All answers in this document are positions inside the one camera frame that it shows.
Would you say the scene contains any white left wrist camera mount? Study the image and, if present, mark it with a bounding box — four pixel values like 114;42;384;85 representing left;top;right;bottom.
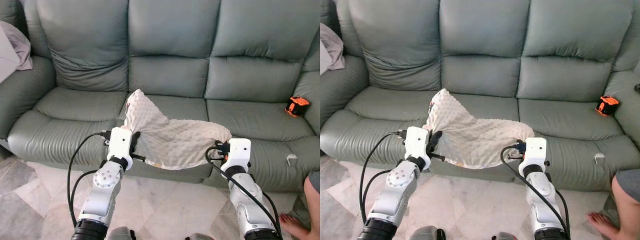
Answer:
106;126;134;161
403;125;431;160

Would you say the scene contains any green leather sofa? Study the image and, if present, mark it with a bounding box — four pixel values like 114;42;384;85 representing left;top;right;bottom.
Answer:
320;0;640;194
0;0;321;194

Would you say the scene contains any grey cloth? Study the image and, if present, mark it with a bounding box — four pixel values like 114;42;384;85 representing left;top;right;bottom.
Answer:
320;22;346;71
0;19;34;71

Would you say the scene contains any beige dotted pillow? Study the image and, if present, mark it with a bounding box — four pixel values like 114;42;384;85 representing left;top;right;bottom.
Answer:
121;88;234;170
422;88;536;170

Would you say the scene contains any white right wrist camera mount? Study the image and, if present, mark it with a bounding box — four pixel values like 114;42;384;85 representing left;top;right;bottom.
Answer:
221;138;252;174
519;137;549;171

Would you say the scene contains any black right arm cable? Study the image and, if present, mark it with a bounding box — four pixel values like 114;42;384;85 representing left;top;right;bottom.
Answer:
500;144;571;237
204;144;281;237

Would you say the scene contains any orange black tape measure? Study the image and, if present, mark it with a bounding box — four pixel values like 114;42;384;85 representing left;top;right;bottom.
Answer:
594;95;620;117
284;95;310;118

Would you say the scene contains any grey robot left leg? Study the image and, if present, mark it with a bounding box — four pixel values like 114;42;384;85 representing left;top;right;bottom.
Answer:
107;226;136;240
407;225;446;240

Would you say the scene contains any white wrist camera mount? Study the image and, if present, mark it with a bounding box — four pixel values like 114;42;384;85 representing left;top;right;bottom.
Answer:
403;125;431;160
221;138;252;174
106;126;134;161
519;137;549;171

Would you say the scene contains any bare person leg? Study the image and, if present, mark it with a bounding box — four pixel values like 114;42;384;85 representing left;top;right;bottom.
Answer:
587;168;640;240
278;172;321;240

